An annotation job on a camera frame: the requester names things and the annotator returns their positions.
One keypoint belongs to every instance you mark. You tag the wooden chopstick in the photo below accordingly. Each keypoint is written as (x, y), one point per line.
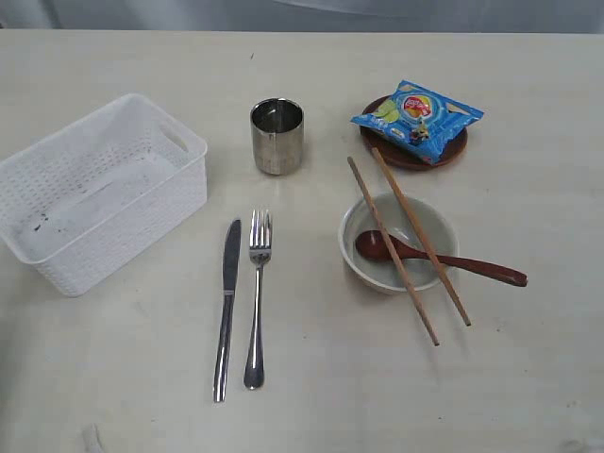
(392, 252)
(423, 238)

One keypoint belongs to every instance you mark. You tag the brown round plate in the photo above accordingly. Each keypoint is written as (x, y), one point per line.
(415, 156)

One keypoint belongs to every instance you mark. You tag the white speckled bowl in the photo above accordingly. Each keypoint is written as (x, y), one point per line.
(382, 276)

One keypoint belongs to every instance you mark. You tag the blue chips bag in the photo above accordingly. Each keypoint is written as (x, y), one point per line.
(415, 118)

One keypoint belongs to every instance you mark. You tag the silver foil packet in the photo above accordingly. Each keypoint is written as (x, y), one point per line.
(277, 131)

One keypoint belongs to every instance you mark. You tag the white perforated plastic basket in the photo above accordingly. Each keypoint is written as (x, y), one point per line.
(84, 201)

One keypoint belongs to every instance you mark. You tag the red-brown wooden spoon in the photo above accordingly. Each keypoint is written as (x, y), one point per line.
(371, 246)

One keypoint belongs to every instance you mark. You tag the silver table knife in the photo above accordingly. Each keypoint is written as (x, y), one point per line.
(231, 258)

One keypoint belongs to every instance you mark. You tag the silver metal fork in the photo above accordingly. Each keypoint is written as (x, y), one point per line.
(260, 253)

